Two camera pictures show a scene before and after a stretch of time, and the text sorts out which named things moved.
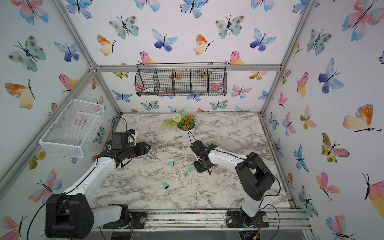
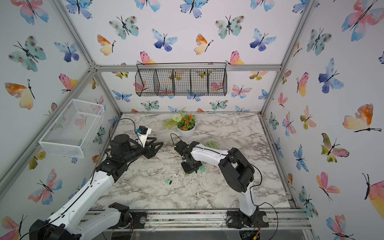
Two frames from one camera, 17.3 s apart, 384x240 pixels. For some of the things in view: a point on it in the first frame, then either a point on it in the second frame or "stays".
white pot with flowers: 185,123 stays
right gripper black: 198,168 → 196,166
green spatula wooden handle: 209,143 stays
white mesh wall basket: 72,132 stays
